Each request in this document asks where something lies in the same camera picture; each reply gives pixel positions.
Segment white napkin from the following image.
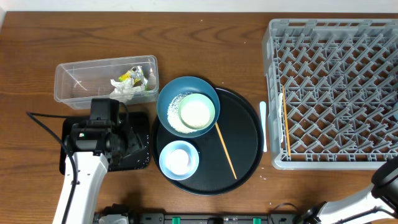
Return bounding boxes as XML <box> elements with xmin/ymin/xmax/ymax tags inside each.
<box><xmin>109</xmin><ymin>78</ymin><xmax>146</xmax><ymax>103</ymax></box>

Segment yellow green snack wrapper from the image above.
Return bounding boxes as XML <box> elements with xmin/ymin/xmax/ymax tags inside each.
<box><xmin>118</xmin><ymin>65</ymin><xmax>148</xmax><ymax>90</ymax></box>

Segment long wooden chopstick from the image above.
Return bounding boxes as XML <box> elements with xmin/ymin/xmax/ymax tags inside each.
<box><xmin>282</xmin><ymin>86</ymin><xmax>291</xmax><ymax>157</ymax></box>

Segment light blue cup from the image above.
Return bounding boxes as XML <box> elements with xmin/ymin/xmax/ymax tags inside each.
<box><xmin>393</xmin><ymin>102</ymin><xmax>398</xmax><ymax>121</ymax></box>

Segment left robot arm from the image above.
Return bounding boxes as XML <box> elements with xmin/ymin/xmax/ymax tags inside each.
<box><xmin>53</xmin><ymin>98</ymin><xmax>150</xmax><ymax>223</ymax></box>

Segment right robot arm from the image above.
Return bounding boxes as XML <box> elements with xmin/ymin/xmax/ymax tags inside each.
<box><xmin>294</xmin><ymin>157</ymin><xmax>397</xmax><ymax>224</ymax></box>

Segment clear plastic waste bin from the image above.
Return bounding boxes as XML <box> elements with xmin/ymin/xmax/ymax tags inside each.
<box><xmin>54</xmin><ymin>55</ymin><xmax>159</xmax><ymax>110</ymax></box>

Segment grey plastic dishwasher rack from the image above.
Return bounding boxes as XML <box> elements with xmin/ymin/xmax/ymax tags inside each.
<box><xmin>262</xmin><ymin>19</ymin><xmax>397</xmax><ymax>170</ymax></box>

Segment black rectangular tray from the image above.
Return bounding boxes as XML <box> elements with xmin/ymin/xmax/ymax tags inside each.
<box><xmin>59</xmin><ymin>111</ymin><xmax>150</xmax><ymax>175</ymax></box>

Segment white rice grains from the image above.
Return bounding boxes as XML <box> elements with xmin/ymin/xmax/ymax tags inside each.
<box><xmin>167</xmin><ymin>92</ymin><xmax>195</xmax><ymax>134</ymax></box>

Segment light blue saucer plate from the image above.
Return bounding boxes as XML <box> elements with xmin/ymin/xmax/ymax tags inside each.
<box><xmin>159</xmin><ymin>141</ymin><xmax>199</xmax><ymax>180</ymax></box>

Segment light green bowl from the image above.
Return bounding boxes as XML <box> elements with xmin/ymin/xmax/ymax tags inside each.
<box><xmin>178</xmin><ymin>93</ymin><xmax>216</xmax><ymax>131</ymax></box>

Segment dark blue plate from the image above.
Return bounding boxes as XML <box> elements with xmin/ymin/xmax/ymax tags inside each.
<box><xmin>157</xmin><ymin>76</ymin><xmax>220</xmax><ymax>138</ymax></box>

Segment short wooden chopstick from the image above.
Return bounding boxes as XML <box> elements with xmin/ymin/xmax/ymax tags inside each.
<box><xmin>215</xmin><ymin>122</ymin><xmax>237</xmax><ymax>180</ymax></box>

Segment round black serving tray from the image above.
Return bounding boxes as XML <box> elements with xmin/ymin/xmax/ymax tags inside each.
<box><xmin>168</xmin><ymin>88</ymin><xmax>264</xmax><ymax>195</ymax></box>

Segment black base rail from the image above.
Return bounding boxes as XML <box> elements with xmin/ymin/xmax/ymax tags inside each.
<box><xmin>93</xmin><ymin>204</ymin><xmax>296</xmax><ymax>224</ymax></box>

